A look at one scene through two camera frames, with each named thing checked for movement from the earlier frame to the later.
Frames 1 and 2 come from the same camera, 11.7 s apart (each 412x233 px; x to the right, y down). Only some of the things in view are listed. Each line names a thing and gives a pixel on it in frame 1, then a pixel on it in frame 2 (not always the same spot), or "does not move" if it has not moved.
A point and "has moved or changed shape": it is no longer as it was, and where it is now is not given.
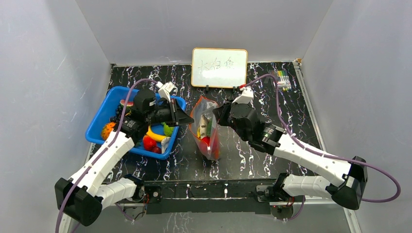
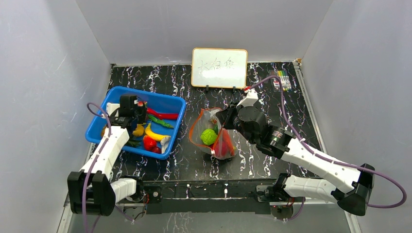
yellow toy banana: [157, 137] does not move
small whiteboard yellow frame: [218, 68] does not move
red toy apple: [206, 139] → [219, 148]
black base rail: [210, 197] does not move
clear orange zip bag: [204, 129] has moved or changed shape
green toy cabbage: [168, 131] → [208, 136]
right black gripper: [223, 113] does not move
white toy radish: [164, 143] does not move
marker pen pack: [283, 78] does not move
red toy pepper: [148, 143] does not move
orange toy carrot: [216, 144] → [228, 138]
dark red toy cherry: [157, 149] does not move
